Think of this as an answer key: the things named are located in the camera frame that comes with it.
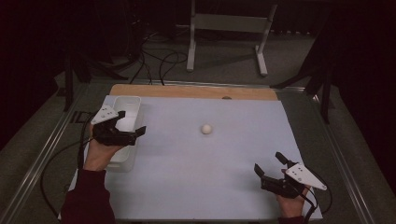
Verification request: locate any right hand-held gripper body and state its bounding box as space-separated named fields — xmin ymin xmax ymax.
xmin=261 ymin=162 xmax=329 ymax=200

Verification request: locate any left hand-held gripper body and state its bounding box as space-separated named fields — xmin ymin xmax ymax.
xmin=90 ymin=105 xmax=138 ymax=147

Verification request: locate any white ball with dark mark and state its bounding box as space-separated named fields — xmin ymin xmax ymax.
xmin=120 ymin=118 xmax=135 ymax=133

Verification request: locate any white plastic bin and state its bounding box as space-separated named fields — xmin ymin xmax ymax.
xmin=106 ymin=95 xmax=144 ymax=173

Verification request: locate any person's left hand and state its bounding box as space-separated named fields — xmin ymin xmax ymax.
xmin=83 ymin=122 xmax=126 ymax=172

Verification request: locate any person's right hand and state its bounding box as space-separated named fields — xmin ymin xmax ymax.
xmin=276 ymin=167 xmax=312 ymax=219

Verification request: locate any black tripod stand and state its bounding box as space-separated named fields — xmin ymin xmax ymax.
xmin=62 ymin=50 xmax=129 ymax=112

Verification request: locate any pale blue table mat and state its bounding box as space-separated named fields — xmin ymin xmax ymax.
xmin=57 ymin=94 xmax=323 ymax=222

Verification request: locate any black angled stand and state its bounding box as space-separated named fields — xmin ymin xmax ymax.
xmin=270 ymin=18 xmax=336 ymax=125

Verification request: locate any grey metal stand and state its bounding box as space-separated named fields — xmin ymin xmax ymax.
xmin=186 ymin=0 xmax=278 ymax=77

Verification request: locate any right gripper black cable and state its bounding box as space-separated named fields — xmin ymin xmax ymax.
xmin=300 ymin=171 xmax=333 ymax=223

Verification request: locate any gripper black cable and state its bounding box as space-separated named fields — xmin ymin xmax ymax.
xmin=300 ymin=171 xmax=333 ymax=223
xmin=77 ymin=112 xmax=96 ymax=171

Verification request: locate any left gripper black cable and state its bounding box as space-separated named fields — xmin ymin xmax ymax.
xmin=77 ymin=112 xmax=96 ymax=171

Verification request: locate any looped black floor cable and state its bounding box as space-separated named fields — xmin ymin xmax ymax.
xmin=129 ymin=31 xmax=189 ymax=86

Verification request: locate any black cable on floor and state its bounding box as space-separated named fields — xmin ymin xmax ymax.
xmin=39 ymin=138 xmax=93 ymax=218

